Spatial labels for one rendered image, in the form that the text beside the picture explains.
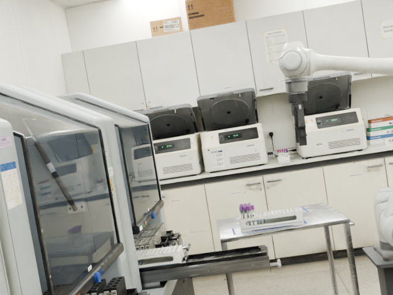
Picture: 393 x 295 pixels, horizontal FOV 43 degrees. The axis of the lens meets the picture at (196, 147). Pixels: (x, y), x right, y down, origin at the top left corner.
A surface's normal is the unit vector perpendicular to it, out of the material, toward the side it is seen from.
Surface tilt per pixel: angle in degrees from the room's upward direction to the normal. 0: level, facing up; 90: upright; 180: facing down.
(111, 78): 90
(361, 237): 90
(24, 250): 90
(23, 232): 90
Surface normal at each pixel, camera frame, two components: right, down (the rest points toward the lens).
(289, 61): -0.37, 0.08
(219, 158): -0.09, 0.07
